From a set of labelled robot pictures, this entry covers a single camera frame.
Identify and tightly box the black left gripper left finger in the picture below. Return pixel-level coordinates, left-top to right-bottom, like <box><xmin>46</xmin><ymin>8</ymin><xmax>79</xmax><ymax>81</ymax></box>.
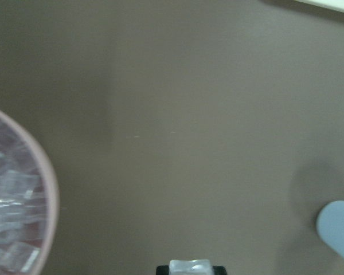
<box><xmin>155</xmin><ymin>265</ymin><xmax>170</xmax><ymax>275</ymax></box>

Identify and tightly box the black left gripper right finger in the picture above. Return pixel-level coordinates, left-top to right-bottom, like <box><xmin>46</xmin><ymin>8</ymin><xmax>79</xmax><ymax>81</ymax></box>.
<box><xmin>213</xmin><ymin>266</ymin><xmax>227</xmax><ymax>275</ymax></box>

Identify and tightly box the clear ice cube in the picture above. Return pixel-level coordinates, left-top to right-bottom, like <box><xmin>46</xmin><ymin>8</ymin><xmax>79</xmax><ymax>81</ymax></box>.
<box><xmin>169</xmin><ymin>259</ymin><xmax>214</xmax><ymax>275</ymax></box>

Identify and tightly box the light blue cup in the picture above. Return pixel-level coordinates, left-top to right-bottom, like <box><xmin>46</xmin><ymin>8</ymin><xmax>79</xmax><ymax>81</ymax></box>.
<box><xmin>316</xmin><ymin>201</ymin><xmax>344</xmax><ymax>259</ymax></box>

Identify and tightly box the clear ice cubes pile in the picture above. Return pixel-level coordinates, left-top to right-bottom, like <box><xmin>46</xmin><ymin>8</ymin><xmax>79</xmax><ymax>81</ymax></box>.
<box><xmin>0</xmin><ymin>121</ymin><xmax>47</xmax><ymax>274</ymax></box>

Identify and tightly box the pink bowl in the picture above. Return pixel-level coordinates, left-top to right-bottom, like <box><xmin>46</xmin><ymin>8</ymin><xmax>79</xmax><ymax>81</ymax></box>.
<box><xmin>0</xmin><ymin>111</ymin><xmax>60</xmax><ymax>274</ymax></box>

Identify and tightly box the cream rabbit tray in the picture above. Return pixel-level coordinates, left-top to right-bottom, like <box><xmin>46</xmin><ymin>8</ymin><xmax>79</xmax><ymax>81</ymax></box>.
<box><xmin>262</xmin><ymin>0</ymin><xmax>344</xmax><ymax>17</ymax></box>

